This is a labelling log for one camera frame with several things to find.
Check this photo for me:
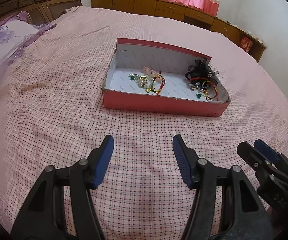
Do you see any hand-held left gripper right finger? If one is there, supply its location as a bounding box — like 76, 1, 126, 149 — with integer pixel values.
172, 134, 281, 240

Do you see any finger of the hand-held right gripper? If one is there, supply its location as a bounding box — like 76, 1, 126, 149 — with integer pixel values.
237, 142, 263, 172
253, 139, 286, 167

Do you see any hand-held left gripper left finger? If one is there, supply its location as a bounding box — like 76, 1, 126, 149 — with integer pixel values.
11, 134, 115, 240

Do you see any red cardboard box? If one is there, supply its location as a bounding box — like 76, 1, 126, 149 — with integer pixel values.
101, 38, 232, 117

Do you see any rainbow cord bracelet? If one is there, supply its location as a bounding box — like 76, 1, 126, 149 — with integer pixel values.
151, 73, 166, 95

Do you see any pink checked bedspread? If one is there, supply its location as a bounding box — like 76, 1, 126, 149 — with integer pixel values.
0, 5, 288, 240

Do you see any black lace hair flower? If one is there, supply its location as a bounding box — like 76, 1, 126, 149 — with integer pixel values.
185, 58, 221, 85

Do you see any red bag on shelf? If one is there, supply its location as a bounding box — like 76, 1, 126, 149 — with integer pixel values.
239, 35, 254, 53

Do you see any long wooden cabinet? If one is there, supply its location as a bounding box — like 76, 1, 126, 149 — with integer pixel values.
90, 0, 267, 63

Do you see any purple floral pillow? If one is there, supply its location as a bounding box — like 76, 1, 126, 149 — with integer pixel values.
0, 11, 57, 82

